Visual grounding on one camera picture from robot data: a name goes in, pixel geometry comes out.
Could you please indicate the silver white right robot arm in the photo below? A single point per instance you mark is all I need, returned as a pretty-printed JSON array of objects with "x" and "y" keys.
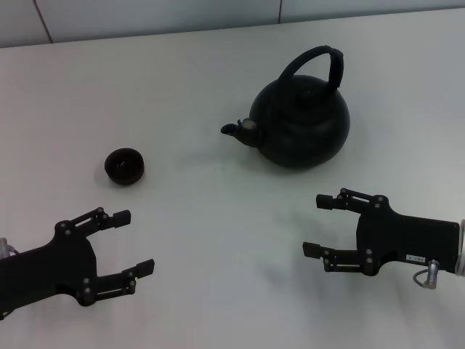
[{"x": 461, "y": 251}]

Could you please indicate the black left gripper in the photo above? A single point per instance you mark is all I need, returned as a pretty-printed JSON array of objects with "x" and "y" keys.
[{"x": 54, "y": 265}]

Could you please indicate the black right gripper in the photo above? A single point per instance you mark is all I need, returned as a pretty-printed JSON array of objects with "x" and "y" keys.
[{"x": 407, "y": 240}]

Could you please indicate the small black teacup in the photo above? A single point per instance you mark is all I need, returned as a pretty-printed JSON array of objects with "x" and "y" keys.
[{"x": 124, "y": 171}]

